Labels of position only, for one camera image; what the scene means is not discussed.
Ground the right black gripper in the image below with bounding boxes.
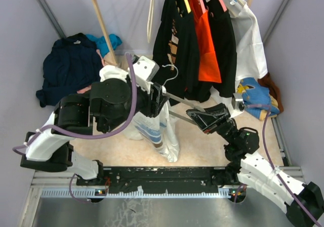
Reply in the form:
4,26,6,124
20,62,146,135
187,103,238,145

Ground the white t shirt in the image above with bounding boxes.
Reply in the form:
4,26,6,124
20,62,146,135
99,64,181,163

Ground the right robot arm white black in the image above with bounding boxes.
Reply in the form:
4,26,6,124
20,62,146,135
186,103,323,226

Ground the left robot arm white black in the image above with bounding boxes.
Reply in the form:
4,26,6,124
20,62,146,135
20,77,168,185

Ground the orange hanging shirt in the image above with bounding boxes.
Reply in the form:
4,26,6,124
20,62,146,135
188,0,221,83

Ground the black printed hanging shirt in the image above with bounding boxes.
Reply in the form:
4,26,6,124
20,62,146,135
152,0,200,99

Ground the white hanging shirt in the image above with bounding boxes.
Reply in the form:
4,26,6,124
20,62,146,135
211,0,268,105

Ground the beige hanger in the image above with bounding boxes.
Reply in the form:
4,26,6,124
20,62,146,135
146,0,155,43

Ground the blue yellow printed garment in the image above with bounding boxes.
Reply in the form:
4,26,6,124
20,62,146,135
237,77,280,121

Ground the beige garment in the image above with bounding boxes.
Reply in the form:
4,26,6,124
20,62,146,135
103,52,128,70

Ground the brown garment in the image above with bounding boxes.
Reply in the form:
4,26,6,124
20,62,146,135
258,72,284,113

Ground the pink garment in basket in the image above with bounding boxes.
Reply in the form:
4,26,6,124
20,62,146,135
77,85,92,94

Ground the teal garment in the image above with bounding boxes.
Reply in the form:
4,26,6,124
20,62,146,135
86,34,122,57

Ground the navy blue garment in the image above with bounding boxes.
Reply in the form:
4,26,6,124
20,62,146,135
36,33,103,108

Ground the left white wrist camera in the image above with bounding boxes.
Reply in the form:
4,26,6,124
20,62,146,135
132,55,159,81

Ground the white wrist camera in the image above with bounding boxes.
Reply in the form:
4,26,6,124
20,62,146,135
229,93,245,118
132,55,159,81

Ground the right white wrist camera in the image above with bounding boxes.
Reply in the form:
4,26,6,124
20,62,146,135
229,93,245,118

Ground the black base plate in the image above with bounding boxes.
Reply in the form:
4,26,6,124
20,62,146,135
76,166,239,194

